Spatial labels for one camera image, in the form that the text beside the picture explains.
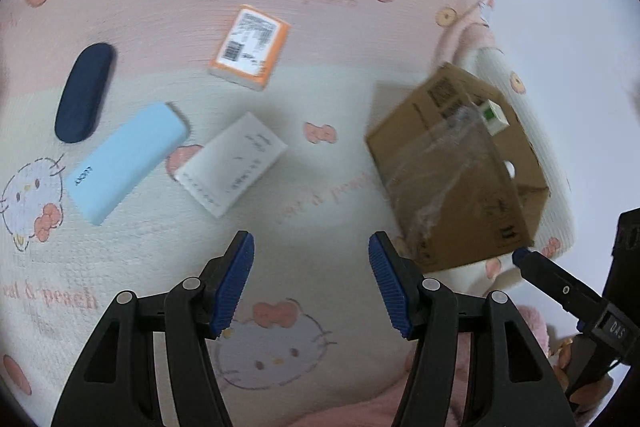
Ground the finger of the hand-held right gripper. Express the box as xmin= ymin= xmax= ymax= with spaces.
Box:
xmin=512 ymin=247 xmax=632 ymax=359

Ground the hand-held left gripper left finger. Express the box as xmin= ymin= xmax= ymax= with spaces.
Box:
xmin=50 ymin=231 xmax=256 ymax=427

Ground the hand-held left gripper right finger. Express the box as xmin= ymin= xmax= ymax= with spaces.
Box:
xmin=368 ymin=231 xmax=578 ymax=427

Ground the brown cardboard box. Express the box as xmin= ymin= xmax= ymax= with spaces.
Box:
xmin=365 ymin=62 xmax=552 ymax=274

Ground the white printed box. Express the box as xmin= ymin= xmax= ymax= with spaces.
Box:
xmin=173 ymin=111 xmax=289 ymax=219

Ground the light blue glasses case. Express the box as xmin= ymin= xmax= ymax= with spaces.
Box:
xmin=64 ymin=102 xmax=190 ymax=227

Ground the orange and white box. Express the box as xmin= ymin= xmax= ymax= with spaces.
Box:
xmin=207 ymin=5 xmax=291 ymax=92

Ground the navy glasses case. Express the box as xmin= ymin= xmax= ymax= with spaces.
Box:
xmin=54 ymin=42 xmax=117 ymax=144

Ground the pink fluffy cloth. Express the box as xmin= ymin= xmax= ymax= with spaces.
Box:
xmin=295 ymin=304 xmax=616 ymax=427

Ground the pink cat printed blanket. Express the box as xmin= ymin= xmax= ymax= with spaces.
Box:
xmin=0 ymin=0 xmax=576 ymax=427

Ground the green and white medicine box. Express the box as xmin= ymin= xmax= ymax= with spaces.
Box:
xmin=480 ymin=99 xmax=511 ymax=135

